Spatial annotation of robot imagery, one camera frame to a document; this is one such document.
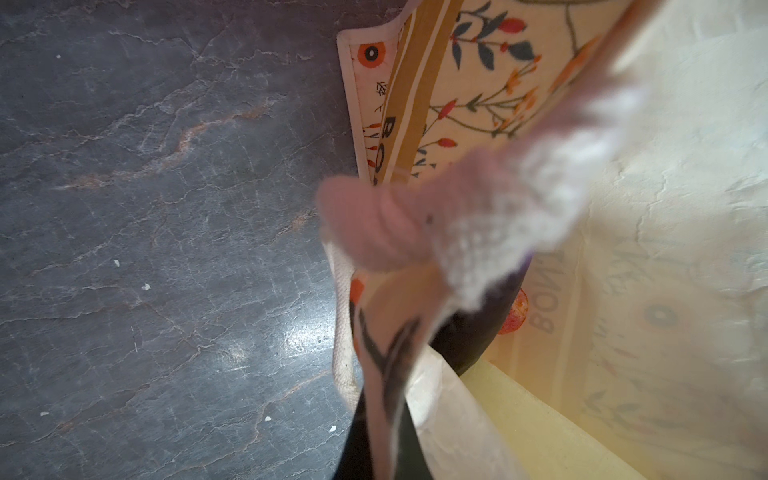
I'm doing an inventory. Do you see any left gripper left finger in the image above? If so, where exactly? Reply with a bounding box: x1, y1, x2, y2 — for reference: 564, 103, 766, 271
332, 393, 374, 480

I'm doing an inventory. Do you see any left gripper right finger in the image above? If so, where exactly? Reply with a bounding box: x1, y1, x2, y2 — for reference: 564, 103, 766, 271
394, 404, 433, 480

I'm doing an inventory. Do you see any purple eggplant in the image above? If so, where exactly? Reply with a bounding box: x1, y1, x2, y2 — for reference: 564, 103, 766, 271
430, 255, 532, 376

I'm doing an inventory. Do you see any red apple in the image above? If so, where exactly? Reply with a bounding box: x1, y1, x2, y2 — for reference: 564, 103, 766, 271
498, 289, 529, 335

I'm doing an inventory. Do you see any cream floral tote bag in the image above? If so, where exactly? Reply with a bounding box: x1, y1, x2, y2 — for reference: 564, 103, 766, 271
316, 1, 767, 479

